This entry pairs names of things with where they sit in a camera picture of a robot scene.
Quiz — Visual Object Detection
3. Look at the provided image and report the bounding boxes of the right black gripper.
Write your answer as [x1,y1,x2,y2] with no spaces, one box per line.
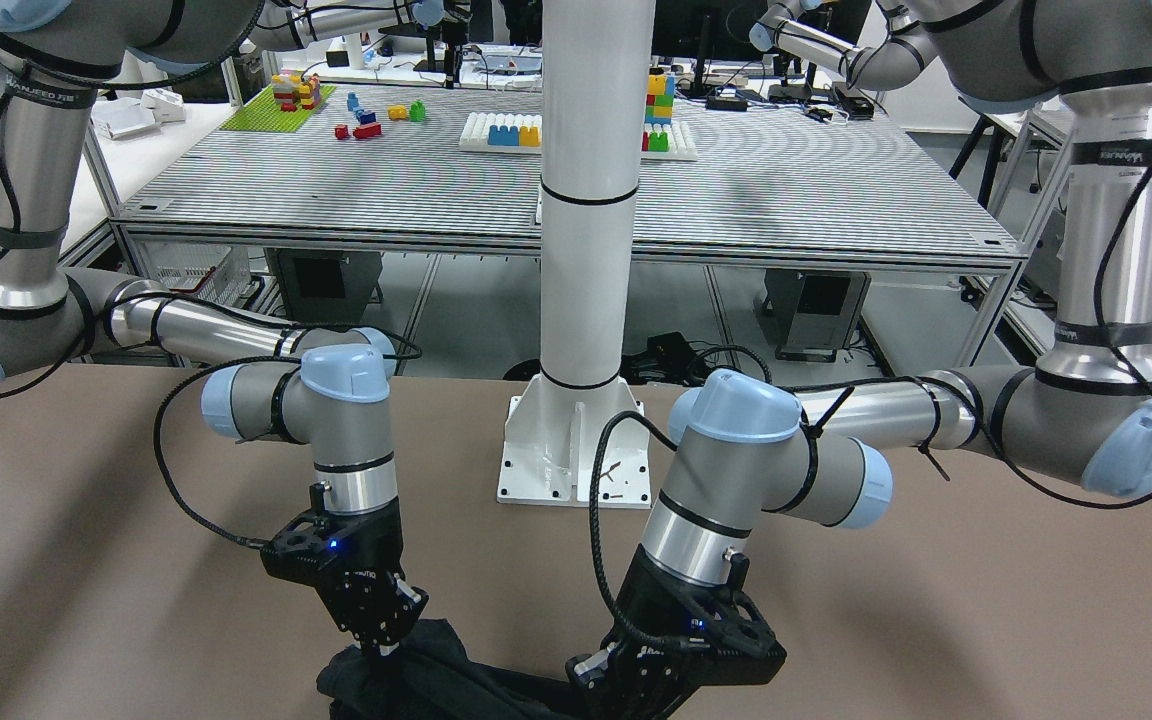
[321,498,429,651]

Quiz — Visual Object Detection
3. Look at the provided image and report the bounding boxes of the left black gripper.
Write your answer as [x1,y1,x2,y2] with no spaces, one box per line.
[566,550,744,707]

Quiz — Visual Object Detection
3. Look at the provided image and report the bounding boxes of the black printed t-shirt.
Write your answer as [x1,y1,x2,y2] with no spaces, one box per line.
[316,617,677,720]

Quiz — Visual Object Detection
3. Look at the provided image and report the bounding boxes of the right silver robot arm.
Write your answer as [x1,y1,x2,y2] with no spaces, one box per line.
[0,1,429,655]

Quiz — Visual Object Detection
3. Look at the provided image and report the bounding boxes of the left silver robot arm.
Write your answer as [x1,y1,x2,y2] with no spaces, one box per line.
[566,1,1152,719]

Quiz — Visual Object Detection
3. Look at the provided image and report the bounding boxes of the white plastic basket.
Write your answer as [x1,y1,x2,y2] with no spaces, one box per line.
[143,242,251,304]

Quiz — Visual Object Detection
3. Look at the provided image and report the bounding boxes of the striped workbench table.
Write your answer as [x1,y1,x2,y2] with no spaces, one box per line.
[109,84,1026,399]

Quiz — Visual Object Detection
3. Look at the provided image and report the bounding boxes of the white block tray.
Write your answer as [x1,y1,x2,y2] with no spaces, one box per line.
[456,111,702,162]

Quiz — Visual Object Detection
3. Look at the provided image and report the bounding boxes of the green lego baseplate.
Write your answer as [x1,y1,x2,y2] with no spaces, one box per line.
[219,85,338,132]

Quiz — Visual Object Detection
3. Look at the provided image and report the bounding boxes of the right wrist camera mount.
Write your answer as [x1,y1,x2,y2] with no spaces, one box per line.
[259,509,346,589]

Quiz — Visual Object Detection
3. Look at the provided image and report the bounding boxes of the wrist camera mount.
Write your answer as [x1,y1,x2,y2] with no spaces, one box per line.
[682,588,787,685]
[259,509,346,589]

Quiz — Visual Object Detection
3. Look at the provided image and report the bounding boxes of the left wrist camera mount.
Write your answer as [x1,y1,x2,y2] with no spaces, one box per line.
[682,588,787,685]

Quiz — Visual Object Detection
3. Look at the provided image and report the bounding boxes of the white pedestal column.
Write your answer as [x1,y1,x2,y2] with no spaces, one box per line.
[495,1,655,507]

